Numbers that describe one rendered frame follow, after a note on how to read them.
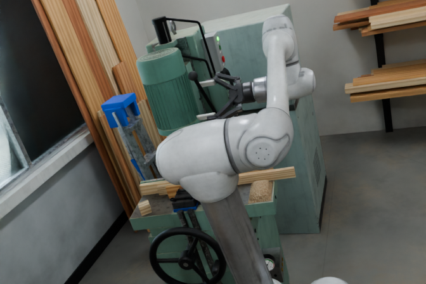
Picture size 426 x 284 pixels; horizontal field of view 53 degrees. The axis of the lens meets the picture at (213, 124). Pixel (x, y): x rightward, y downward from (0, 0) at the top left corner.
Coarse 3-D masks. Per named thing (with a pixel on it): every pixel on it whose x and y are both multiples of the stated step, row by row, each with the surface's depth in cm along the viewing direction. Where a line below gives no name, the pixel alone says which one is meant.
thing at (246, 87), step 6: (240, 84) 152; (246, 84) 149; (240, 90) 151; (246, 90) 148; (240, 96) 150; (246, 96) 148; (252, 96) 148; (234, 102) 151; (240, 102) 149; (246, 102) 150; (252, 102) 151
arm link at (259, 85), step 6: (258, 78) 149; (264, 78) 147; (252, 84) 148; (258, 84) 146; (264, 84) 145; (252, 90) 148; (258, 90) 146; (264, 90) 145; (258, 96) 146; (264, 96) 146; (258, 102) 149
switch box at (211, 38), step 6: (210, 36) 182; (216, 36) 187; (210, 42) 183; (216, 42) 184; (204, 48) 185; (210, 48) 184; (216, 48) 184; (210, 54) 185; (216, 54) 185; (222, 54) 192; (216, 60) 186; (210, 66) 188; (216, 66) 187; (222, 66) 188
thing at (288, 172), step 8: (288, 168) 171; (240, 176) 175; (248, 176) 175; (256, 176) 174; (264, 176) 173; (272, 176) 173; (280, 176) 172; (288, 176) 172; (168, 184) 185; (160, 192) 185
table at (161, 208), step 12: (240, 192) 171; (276, 192) 173; (156, 204) 180; (168, 204) 177; (252, 204) 161; (264, 204) 160; (132, 216) 175; (144, 216) 173; (156, 216) 171; (168, 216) 170; (252, 216) 164; (144, 228) 175
